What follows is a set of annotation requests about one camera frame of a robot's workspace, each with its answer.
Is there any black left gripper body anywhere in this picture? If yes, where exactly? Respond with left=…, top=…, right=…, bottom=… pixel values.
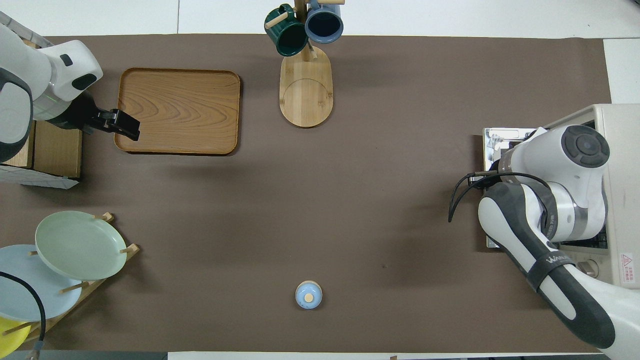
left=47, top=92, right=119, bottom=135

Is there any white toaster oven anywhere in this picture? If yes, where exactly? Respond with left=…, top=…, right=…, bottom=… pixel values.
left=482, top=104, right=640, bottom=290

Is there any wooden step shelf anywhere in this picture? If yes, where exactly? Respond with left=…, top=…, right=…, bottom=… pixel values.
left=0, top=120, right=83, bottom=179

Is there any wooden serving tray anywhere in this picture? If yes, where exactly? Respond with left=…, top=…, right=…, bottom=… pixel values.
left=114, top=67, right=242, bottom=157

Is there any grey patterned cloth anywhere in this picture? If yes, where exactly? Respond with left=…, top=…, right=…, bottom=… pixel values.
left=0, top=165, right=80, bottom=190

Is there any pale green plate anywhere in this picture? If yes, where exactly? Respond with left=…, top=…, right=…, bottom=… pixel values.
left=35, top=211, right=128, bottom=281

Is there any wooden plate rack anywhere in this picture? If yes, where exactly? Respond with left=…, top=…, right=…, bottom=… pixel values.
left=5, top=212, right=141, bottom=343

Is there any wooden mug tree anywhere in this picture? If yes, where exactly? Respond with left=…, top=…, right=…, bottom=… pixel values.
left=264, top=0, right=346, bottom=128

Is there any dark green mug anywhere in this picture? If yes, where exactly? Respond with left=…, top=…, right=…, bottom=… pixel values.
left=264, top=4, right=309, bottom=57

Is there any large light blue plate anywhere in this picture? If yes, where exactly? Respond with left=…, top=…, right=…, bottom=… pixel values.
left=0, top=244, right=83, bottom=322

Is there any blue mug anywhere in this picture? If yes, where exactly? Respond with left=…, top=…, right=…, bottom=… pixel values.
left=305, top=0, right=345, bottom=44

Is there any yellow plate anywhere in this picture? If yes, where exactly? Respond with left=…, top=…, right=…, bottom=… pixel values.
left=0, top=316, right=32, bottom=351

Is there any brown table mat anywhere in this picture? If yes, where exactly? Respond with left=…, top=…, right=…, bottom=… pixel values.
left=0, top=34, right=613, bottom=353

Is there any blue bell with wooden knob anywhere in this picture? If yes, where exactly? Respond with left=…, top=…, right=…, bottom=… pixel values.
left=295, top=280, right=323, bottom=310

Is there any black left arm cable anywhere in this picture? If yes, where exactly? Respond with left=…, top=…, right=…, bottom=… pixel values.
left=0, top=271, right=47, bottom=360

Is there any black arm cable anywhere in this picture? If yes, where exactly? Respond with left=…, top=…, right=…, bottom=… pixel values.
left=448, top=171, right=551, bottom=223
left=0, top=271, right=47, bottom=360

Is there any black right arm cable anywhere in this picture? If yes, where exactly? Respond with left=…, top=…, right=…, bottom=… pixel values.
left=448, top=171, right=551, bottom=223

